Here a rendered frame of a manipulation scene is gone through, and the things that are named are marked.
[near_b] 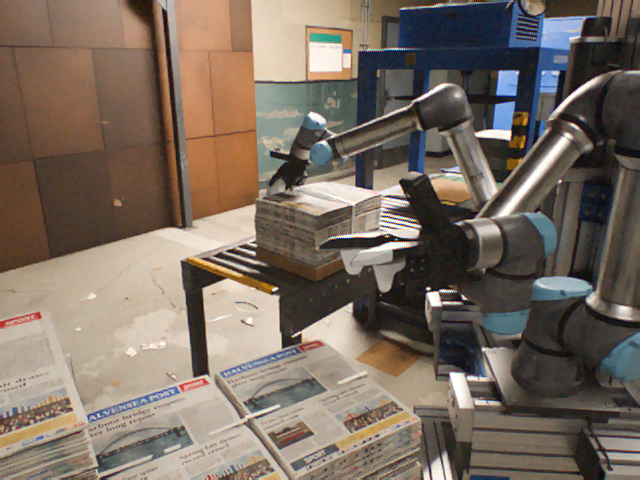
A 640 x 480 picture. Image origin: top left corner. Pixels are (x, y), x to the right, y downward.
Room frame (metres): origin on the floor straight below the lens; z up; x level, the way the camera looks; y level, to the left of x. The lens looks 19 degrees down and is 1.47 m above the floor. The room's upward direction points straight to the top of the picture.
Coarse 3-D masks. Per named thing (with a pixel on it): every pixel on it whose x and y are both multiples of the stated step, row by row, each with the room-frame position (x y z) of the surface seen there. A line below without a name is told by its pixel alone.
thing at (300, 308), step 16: (336, 272) 1.61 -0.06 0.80; (368, 272) 1.69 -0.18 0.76; (304, 288) 1.48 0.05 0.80; (320, 288) 1.49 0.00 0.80; (336, 288) 1.54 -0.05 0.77; (352, 288) 1.62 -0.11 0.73; (368, 288) 1.70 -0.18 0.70; (288, 304) 1.38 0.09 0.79; (304, 304) 1.43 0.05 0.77; (320, 304) 1.49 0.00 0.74; (336, 304) 1.55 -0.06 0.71; (288, 320) 1.38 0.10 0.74; (304, 320) 1.43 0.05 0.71
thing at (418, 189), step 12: (408, 180) 0.68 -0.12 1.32; (420, 180) 0.67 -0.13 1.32; (408, 192) 0.68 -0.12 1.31; (420, 192) 0.67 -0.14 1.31; (432, 192) 0.67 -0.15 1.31; (420, 204) 0.68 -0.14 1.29; (432, 204) 0.67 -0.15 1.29; (420, 216) 0.70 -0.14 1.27; (432, 216) 0.67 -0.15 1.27; (444, 216) 0.68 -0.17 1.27; (432, 228) 0.68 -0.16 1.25; (444, 228) 0.68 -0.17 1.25; (444, 240) 0.68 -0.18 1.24
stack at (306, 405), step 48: (192, 384) 0.92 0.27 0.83; (240, 384) 0.92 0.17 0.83; (288, 384) 0.92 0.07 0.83; (336, 384) 0.92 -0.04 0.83; (96, 432) 0.77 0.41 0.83; (144, 432) 0.77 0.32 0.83; (192, 432) 0.77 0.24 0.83; (240, 432) 0.77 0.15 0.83; (288, 432) 0.77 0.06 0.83; (336, 432) 0.77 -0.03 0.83; (384, 432) 0.77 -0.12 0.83
